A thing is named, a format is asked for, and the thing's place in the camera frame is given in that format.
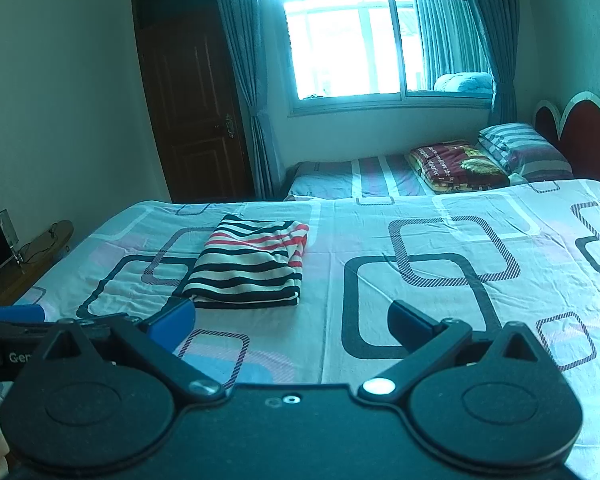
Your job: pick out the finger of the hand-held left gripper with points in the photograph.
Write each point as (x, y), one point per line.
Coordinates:
(15, 312)

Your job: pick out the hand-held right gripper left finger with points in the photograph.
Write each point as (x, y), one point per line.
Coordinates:
(172, 322)

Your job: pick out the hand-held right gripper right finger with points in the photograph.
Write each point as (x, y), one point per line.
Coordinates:
(410, 327)

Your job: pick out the striped knit sweater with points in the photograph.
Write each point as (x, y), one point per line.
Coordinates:
(250, 265)

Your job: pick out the bed with patterned sheet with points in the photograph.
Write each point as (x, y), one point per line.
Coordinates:
(430, 270)

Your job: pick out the wooden side table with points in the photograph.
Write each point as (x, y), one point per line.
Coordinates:
(40, 250)

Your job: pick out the bed with striped sheet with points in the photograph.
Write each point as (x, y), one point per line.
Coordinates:
(340, 177)

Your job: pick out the red patterned pillow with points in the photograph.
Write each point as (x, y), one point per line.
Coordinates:
(455, 165)

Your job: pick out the striped pillow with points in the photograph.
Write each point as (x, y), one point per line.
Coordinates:
(525, 152)

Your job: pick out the brown wooden door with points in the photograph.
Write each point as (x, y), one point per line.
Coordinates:
(190, 100)

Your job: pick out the folded blue quilt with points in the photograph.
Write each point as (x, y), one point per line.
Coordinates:
(462, 82)

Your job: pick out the red scalloped headboard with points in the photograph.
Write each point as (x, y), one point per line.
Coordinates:
(590, 135)

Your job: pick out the blue curtain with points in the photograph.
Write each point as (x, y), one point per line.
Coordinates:
(245, 60)
(495, 35)

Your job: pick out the window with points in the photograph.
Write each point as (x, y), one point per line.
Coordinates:
(345, 40)

